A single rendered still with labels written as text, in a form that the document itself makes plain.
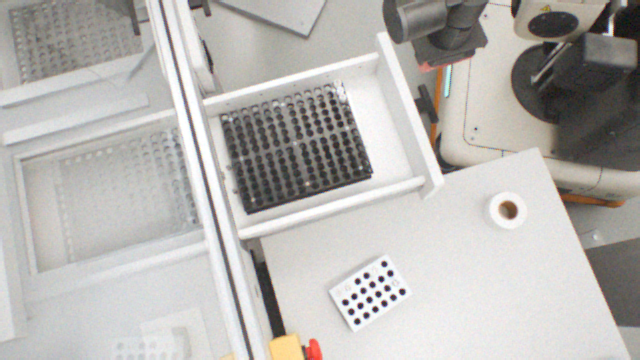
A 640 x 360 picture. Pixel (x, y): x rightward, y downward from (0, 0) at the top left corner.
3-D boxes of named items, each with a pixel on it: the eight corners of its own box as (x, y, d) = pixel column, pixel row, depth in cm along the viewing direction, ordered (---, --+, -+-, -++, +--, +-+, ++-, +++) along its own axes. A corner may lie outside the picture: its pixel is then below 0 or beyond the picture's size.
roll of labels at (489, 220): (519, 199, 95) (527, 194, 91) (517, 234, 94) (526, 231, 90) (483, 193, 96) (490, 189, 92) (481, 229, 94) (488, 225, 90)
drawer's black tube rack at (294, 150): (339, 95, 92) (341, 79, 86) (369, 182, 88) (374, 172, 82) (224, 127, 91) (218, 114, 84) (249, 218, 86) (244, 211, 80)
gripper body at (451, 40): (401, 29, 70) (412, -3, 63) (467, 11, 71) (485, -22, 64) (418, 68, 68) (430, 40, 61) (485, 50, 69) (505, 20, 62)
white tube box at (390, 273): (384, 255, 92) (386, 253, 89) (409, 294, 91) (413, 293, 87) (327, 291, 91) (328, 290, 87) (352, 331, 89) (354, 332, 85)
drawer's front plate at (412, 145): (378, 60, 96) (385, 29, 86) (430, 198, 89) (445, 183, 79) (369, 62, 96) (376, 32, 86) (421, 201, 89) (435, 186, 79)
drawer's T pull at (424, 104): (423, 85, 86) (424, 82, 85) (438, 123, 84) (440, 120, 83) (403, 91, 86) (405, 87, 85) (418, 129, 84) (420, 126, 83)
